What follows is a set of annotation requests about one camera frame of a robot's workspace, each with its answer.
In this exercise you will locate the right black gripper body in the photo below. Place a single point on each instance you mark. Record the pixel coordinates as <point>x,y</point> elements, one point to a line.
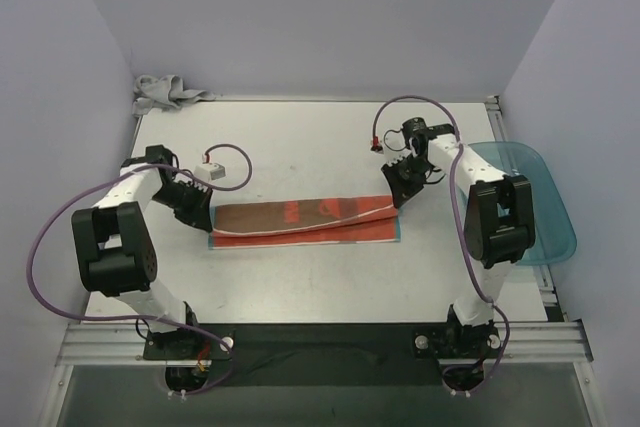
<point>403,174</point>

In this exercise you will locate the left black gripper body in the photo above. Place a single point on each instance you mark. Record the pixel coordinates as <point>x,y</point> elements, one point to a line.
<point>187,198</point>

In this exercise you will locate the orange brown bear towel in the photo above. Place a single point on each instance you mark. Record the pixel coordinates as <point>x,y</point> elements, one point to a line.
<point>351,220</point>

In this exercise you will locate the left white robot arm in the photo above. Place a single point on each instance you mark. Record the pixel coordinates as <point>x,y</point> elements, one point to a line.
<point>114,247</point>

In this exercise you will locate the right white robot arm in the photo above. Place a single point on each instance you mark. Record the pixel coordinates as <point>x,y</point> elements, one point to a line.
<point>494,219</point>

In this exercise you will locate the grey crumpled towel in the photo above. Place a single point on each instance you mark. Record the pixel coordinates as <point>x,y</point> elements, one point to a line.
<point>167,93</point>

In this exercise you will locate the teal plastic tray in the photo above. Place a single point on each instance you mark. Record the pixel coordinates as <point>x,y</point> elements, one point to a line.
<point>556,240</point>

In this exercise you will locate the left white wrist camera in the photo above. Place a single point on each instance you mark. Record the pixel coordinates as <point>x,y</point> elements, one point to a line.
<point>209,172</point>

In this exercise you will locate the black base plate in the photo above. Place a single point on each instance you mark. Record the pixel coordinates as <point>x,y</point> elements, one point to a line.
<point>348,369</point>

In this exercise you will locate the aluminium front frame rail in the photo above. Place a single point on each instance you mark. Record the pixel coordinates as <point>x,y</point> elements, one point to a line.
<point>520,342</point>

